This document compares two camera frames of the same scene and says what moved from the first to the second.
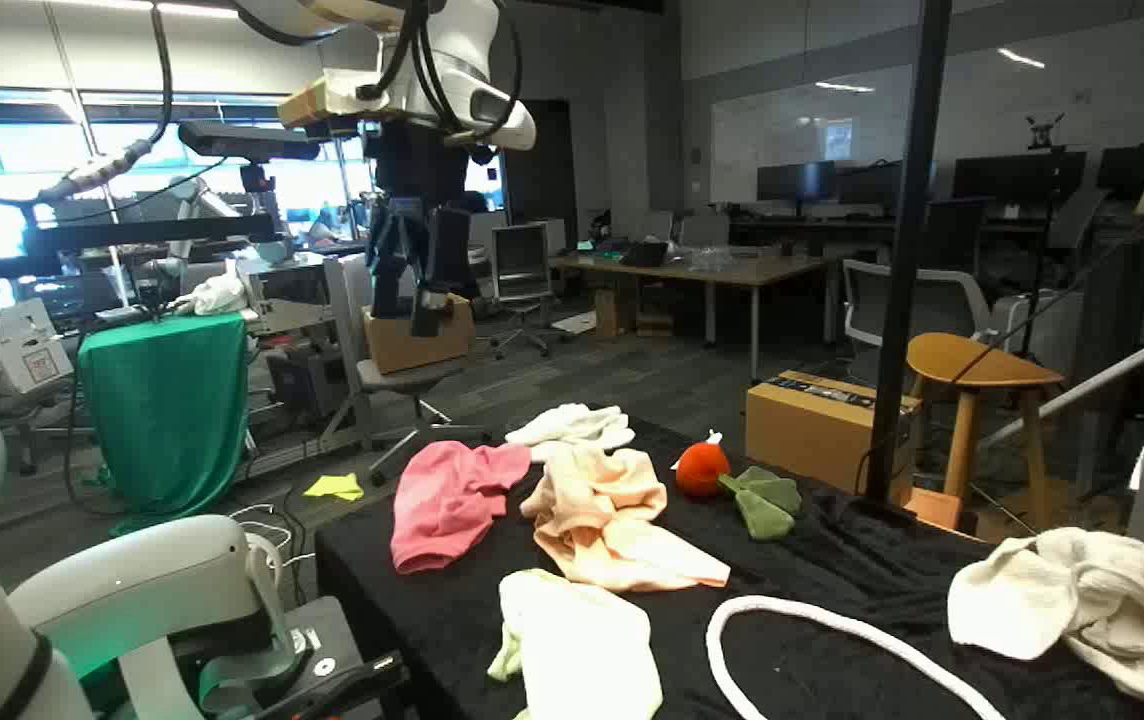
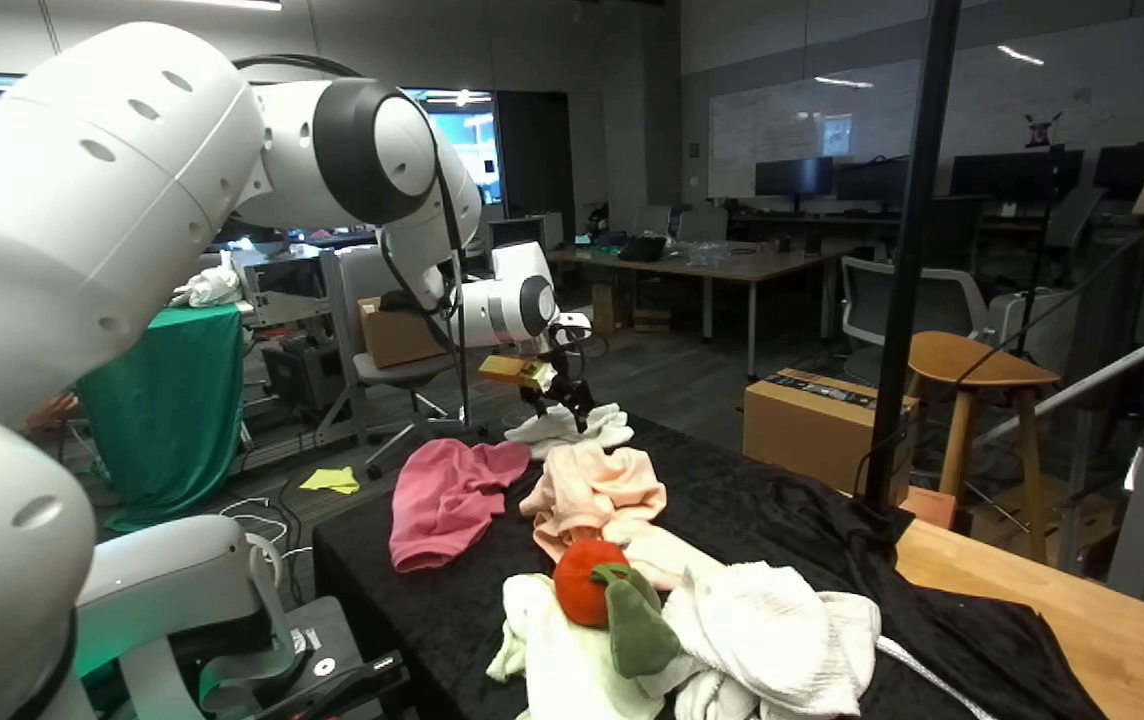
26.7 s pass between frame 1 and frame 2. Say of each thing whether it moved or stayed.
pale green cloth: stayed
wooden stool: stayed
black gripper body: moved
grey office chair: stayed
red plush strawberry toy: moved
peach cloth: stayed
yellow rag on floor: stayed
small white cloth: stayed
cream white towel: moved
